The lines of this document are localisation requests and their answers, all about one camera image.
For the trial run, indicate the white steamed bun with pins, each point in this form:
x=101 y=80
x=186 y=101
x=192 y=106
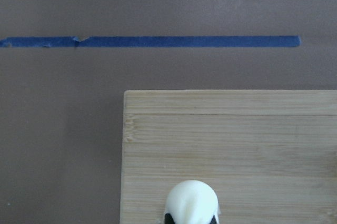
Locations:
x=192 y=201

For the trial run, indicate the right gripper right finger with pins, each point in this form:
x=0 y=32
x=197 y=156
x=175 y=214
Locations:
x=214 y=220

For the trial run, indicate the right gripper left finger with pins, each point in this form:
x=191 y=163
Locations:
x=168 y=219

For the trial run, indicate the bamboo cutting board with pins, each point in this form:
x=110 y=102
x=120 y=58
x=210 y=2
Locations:
x=270 y=155

